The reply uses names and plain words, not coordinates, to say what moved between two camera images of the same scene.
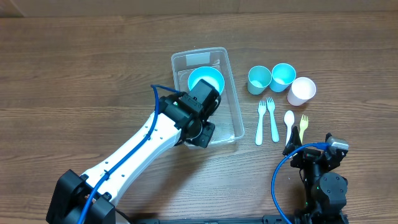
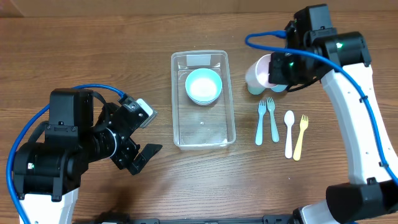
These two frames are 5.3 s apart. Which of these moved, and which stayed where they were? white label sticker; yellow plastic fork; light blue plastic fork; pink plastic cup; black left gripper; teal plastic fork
Moved: pink plastic cup; black left gripper
Stayed: teal plastic fork; white label sticker; yellow plastic fork; light blue plastic fork
